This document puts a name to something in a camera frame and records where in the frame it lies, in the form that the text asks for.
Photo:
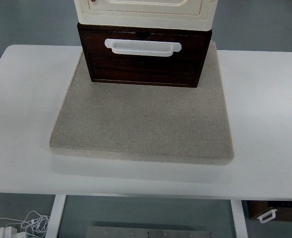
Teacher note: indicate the right white table leg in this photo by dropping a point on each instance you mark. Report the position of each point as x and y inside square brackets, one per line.
[239, 219]

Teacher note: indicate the brown wooden box on floor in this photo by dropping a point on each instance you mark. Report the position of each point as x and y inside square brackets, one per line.
[257, 208]

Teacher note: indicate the white plastic drawer handle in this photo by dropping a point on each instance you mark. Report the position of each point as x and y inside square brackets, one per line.
[143, 48]

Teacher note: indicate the beige fabric cushion pad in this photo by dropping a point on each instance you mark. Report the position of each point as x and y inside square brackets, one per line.
[146, 123]

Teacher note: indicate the dark wooden cabinet frame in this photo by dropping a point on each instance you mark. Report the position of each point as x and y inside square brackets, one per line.
[86, 49]

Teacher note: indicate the white handle on floor box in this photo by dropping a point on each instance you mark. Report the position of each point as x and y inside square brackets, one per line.
[267, 216]

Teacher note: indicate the left white table leg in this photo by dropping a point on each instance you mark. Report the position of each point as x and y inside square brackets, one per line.
[56, 216]

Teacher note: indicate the white table leg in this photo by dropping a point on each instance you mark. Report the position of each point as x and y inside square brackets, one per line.
[239, 219]
[56, 216]

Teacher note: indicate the white power adapter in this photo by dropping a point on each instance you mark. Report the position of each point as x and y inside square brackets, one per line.
[8, 232]

